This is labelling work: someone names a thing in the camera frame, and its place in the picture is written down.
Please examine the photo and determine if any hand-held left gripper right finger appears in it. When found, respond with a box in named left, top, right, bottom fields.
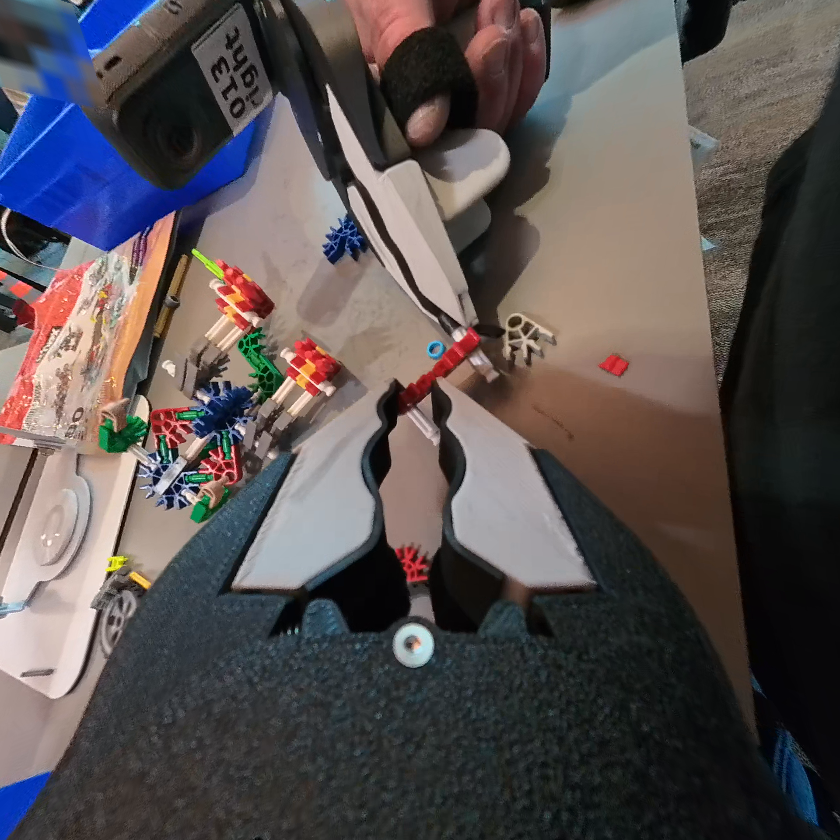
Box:
left=430, top=379, right=597, bottom=632

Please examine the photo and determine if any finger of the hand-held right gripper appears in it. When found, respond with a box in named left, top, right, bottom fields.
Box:
left=384, top=159, right=475, bottom=326
left=323, top=84, right=463, bottom=334

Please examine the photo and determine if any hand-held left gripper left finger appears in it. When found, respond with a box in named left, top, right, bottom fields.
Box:
left=233, top=379, right=409, bottom=631

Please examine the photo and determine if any red toothed strip connector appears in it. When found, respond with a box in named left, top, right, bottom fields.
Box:
left=397, top=328, right=483, bottom=411

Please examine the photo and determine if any blue plastic bin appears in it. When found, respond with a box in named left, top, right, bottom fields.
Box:
left=0, top=771, right=50, bottom=840
left=0, top=0, right=277, bottom=250

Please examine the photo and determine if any person's right hand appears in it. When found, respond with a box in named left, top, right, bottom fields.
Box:
left=341, top=0, right=550, bottom=150

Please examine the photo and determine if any blue snowflake connector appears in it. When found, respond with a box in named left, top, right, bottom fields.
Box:
left=322, top=215, right=365, bottom=265

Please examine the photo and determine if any small white connector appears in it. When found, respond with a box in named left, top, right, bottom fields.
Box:
left=502, top=313, right=557, bottom=365

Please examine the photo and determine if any multicoloured construction toy model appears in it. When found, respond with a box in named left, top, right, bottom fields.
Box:
left=98, top=248, right=343, bottom=524

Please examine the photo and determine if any long yellow rod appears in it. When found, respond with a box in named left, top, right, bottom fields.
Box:
left=154, top=255, right=191, bottom=337

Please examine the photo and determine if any grey snowflake connector stack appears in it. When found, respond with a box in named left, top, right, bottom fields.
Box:
left=92, top=567, right=132, bottom=608

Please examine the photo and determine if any black tyre grey hub wheel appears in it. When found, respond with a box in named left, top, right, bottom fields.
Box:
left=98, top=577, right=145, bottom=660

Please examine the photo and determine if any printed instruction booklet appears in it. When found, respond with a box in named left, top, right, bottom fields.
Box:
left=0, top=213, right=178, bottom=447

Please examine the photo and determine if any person's dark clothing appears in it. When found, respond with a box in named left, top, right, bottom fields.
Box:
left=718, top=98, right=840, bottom=788

